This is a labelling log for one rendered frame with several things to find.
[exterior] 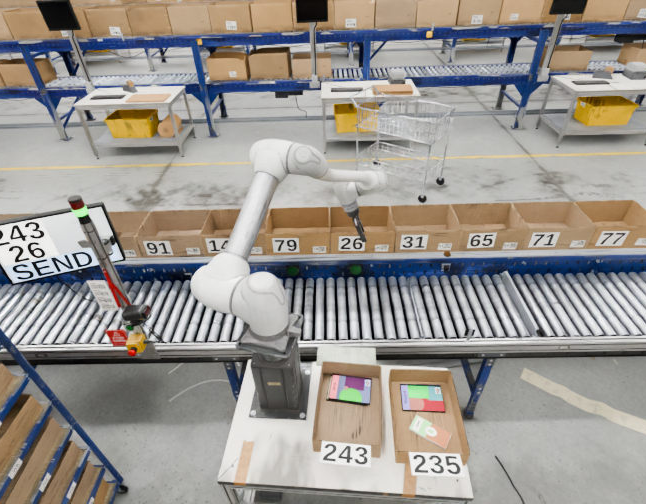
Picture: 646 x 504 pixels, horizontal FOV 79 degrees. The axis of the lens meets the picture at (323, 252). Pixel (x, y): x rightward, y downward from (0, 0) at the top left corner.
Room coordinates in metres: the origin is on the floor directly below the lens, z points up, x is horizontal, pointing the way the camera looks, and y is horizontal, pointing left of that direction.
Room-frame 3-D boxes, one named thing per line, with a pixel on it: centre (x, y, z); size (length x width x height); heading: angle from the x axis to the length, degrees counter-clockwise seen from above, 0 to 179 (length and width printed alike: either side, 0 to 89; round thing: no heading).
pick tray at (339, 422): (0.94, -0.09, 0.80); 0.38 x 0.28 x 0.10; 172
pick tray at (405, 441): (0.89, -0.42, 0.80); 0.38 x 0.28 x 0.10; 176
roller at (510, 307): (1.58, -1.07, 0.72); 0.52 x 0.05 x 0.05; 178
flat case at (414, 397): (0.99, -0.43, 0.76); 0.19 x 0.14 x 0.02; 85
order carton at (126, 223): (2.09, 1.33, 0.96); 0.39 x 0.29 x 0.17; 88
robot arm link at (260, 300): (1.04, 0.23, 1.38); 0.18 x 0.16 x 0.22; 66
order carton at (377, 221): (2.05, -0.25, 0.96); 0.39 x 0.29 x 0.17; 88
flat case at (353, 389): (1.04, -0.11, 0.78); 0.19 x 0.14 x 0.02; 79
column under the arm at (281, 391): (1.05, 0.22, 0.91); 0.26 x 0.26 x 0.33; 85
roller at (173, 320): (1.63, 0.88, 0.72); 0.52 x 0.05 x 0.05; 178
